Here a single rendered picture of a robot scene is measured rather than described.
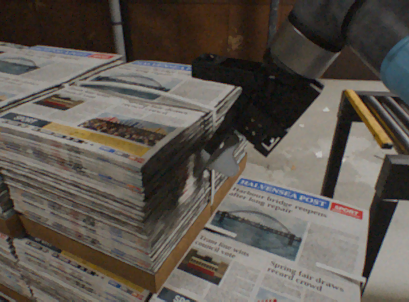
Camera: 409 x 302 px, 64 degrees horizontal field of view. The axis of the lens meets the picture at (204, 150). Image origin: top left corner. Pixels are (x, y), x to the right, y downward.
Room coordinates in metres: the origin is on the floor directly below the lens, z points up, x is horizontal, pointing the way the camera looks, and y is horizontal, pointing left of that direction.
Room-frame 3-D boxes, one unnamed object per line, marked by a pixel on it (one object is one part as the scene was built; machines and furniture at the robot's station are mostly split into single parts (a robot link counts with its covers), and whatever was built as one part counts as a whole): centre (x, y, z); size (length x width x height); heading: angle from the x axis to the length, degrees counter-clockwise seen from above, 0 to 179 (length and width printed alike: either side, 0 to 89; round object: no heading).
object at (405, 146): (0.98, -0.61, 0.77); 0.47 x 0.05 x 0.05; 173
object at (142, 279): (0.44, 0.16, 0.86); 0.29 x 0.16 x 0.04; 63
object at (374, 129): (1.00, -0.53, 0.81); 0.43 x 0.03 x 0.02; 173
